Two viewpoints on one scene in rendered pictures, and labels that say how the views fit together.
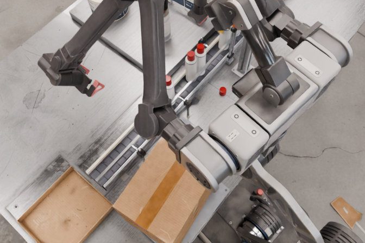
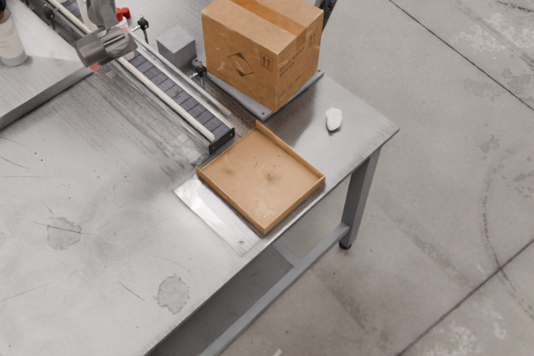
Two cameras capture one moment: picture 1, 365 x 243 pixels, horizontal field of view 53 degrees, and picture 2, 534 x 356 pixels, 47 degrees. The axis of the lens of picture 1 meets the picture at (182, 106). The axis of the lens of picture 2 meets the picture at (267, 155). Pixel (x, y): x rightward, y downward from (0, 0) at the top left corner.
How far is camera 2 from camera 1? 1.55 m
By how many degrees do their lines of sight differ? 43
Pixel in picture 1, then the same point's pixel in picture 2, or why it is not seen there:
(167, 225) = (303, 11)
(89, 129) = (139, 156)
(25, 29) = not seen: outside the picture
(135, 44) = (17, 88)
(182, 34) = (24, 36)
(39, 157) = (169, 217)
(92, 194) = (237, 149)
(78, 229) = (281, 164)
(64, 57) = not seen: outside the picture
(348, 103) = not seen: hidden behind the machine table
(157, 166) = (236, 16)
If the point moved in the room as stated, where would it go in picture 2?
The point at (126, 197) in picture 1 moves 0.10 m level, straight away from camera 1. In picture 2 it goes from (268, 41) to (240, 55)
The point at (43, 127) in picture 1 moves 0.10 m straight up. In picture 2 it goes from (119, 216) to (113, 198)
